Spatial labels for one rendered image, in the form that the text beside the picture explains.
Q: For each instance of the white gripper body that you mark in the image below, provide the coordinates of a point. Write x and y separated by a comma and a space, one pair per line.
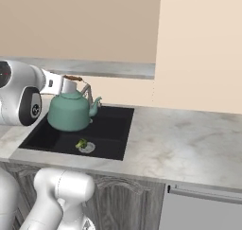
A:
69, 86

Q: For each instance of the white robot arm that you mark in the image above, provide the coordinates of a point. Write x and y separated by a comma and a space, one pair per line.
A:
19, 92

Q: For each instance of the grey sink tap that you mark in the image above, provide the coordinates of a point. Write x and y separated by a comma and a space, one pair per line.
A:
88, 94

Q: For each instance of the black sink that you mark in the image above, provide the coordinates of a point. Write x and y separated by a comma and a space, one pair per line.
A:
107, 136

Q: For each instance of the silver sink drain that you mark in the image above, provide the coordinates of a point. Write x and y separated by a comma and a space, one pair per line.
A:
88, 148

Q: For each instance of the grey wood cabinet door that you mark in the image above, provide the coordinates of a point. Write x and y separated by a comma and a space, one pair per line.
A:
22, 189
129, 205

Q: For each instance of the small green yellow food item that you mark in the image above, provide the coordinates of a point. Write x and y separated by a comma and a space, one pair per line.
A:
81, 143

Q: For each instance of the grey dishwasher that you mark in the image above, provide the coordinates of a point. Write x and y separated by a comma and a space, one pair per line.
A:
201, 215

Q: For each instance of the beige wall cabinet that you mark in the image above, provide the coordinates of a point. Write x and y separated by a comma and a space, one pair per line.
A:
78, 22

